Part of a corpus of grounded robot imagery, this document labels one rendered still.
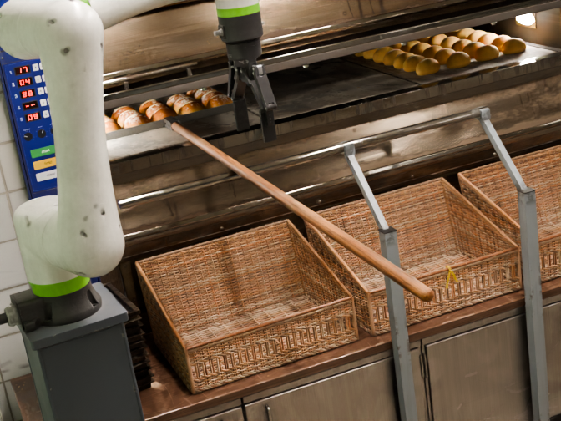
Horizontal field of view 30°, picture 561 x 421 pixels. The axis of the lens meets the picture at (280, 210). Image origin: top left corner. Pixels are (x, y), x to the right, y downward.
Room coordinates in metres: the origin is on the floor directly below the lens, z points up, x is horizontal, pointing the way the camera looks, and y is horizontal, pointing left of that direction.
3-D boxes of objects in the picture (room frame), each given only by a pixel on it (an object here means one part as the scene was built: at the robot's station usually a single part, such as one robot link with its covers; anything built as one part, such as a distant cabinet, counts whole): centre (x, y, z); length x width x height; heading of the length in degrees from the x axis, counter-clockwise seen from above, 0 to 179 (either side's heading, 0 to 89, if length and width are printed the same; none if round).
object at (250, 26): (2.24, 0.03, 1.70); 0.12 x 0.09 x 0.06; 114
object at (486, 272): (3.23, -0.41, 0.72); 0.56 x 0.49 x 0.28; 109
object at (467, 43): (4.08, -0.71, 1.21); 0.61 x 0.48 x 0.06; 19
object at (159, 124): (3.75, 0.40, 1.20); 0.55 x 0.36 x 0.03; 110
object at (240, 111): (2.31, 0.06, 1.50); 0.03 x 0.01 x 0.07; 114
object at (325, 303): (3.04, 0.16, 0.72); 0.56 x 0.49 x 0.28; 110
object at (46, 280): (2.03, 0.47, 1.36); 0.16 x 0.13 x 0.19; 39
